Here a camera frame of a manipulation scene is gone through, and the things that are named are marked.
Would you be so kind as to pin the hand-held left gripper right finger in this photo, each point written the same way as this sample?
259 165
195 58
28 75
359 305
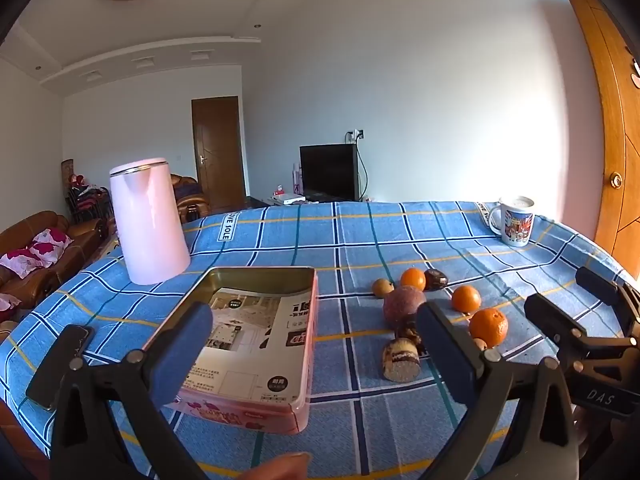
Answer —
450 355

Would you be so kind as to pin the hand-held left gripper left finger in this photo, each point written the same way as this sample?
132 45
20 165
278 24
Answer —
182 350

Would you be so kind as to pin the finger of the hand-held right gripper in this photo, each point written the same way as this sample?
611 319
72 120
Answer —
600 282
555 322

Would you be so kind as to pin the orange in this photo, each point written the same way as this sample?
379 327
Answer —
466 298
413 279
488 327

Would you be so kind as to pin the round oat snack roll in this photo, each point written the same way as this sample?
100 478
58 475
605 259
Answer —
400 360

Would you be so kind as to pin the purple passion fruit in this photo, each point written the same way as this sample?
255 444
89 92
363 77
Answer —
402 305

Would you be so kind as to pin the pink metal tin box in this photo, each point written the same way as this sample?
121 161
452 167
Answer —
260 340

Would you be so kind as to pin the person's left hand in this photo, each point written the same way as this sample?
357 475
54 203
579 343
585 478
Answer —
282 467

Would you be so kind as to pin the white printed mug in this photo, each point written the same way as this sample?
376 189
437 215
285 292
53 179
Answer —
517 225

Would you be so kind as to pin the wooden coffee table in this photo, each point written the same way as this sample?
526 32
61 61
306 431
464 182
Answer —
109 249

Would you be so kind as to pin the black smartphone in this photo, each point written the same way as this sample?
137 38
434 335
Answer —
55 370

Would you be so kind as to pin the pink electric kettle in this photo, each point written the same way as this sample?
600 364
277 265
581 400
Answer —
150 225

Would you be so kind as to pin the brown leather armchair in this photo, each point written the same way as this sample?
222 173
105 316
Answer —
192 205

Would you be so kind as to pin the light wooden door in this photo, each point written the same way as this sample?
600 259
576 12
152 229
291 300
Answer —
610 135

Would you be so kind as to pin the brown leather sofa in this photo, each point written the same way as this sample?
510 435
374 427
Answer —
75 240

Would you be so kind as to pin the white pillow red flowers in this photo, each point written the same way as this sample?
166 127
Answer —
7 302
22 260
52 241

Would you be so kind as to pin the blue plaid tablecloth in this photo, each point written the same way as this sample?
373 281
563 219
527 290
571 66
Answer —
325 240

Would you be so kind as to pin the stacked red black chairs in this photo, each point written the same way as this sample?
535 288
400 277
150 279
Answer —
87 202

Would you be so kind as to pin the low television stand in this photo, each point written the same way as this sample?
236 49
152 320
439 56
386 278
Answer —
280 201

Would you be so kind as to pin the dark brown interior door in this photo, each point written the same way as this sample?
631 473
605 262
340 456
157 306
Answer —
217 150

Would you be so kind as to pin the pink tall package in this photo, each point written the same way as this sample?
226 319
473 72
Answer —
297 180

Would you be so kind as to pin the black television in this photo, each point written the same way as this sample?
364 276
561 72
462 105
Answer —
327 170

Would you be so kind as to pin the white wall outlet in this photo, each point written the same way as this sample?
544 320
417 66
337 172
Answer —
358 134

